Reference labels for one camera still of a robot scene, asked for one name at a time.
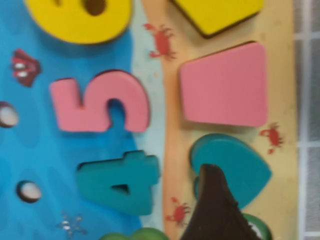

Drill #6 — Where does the pink number five piece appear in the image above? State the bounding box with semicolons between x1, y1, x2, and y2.
49;69;152;135

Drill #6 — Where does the teal number four piece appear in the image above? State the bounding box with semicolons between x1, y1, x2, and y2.
76;149;161;217

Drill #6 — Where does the pink trapezoid shape piece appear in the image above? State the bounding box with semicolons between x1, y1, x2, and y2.
178;41;270;128

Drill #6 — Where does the yellow pentagon shape piece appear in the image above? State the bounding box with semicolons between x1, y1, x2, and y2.
169;0;266;40

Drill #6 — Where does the teal heart shape piece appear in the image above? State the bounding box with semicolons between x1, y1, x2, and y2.
189;133;274;211

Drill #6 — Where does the yellow number six piece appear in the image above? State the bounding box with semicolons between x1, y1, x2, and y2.
24;0;135;46

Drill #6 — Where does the grey grid tablecloth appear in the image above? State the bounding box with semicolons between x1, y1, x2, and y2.
291;0;320;240

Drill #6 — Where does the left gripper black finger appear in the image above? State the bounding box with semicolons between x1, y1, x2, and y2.
179;163;260;240

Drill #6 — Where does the blue wooden puzzle board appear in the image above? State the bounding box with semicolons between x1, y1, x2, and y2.
0;0;301;240

